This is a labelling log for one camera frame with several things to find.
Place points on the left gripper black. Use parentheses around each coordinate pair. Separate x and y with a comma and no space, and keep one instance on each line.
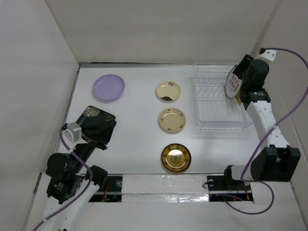
(101,135)

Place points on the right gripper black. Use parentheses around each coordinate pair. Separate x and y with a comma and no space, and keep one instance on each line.
(244,64)

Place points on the black floral square plate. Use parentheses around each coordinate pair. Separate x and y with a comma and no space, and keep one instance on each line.
(94,117)

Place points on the white plate red characters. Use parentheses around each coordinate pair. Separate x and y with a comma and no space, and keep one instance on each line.
(232,85)

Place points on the bamboo woven tray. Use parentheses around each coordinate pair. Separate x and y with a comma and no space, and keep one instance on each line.
(238,98)

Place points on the purple round plate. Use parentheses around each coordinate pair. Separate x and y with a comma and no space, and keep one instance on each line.
(108,87)

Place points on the dark golden patterned plate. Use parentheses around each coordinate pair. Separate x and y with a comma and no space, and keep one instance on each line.
(176,158)

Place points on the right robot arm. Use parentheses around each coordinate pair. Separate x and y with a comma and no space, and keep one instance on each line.
(273,159)

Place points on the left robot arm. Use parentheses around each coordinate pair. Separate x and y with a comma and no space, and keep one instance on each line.
(73,183)

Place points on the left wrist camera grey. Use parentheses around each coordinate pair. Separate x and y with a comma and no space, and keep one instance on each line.
(73,132)

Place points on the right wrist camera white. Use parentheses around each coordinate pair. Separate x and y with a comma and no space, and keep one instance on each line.
(267,55)

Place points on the white wire dish rack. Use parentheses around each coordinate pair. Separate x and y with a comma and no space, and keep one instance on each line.
(214,110)

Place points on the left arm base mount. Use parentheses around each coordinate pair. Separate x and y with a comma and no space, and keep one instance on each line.
(111,193)

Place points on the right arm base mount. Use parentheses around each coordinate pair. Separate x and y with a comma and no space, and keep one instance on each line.
(220,191)

